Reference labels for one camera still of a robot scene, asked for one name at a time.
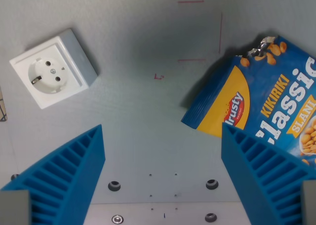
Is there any silver screw in table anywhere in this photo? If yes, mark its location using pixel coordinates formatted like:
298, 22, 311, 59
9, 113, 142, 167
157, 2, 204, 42
111, 214, 124, 225

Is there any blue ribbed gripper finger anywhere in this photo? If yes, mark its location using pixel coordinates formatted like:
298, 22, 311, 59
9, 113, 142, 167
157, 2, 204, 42
0, 124, 107, 225
221, 122, 316, 225

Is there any blue peanut snack bag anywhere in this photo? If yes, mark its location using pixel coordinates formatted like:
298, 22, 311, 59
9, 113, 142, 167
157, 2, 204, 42
181, 36, 316, 166

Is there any brown board with dark lines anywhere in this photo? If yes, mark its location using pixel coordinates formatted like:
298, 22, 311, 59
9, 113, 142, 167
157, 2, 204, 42
0, 86, 8, 123

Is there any white wall power socket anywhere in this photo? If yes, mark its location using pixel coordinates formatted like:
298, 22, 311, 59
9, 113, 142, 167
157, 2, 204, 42
9, 28, 98, 110

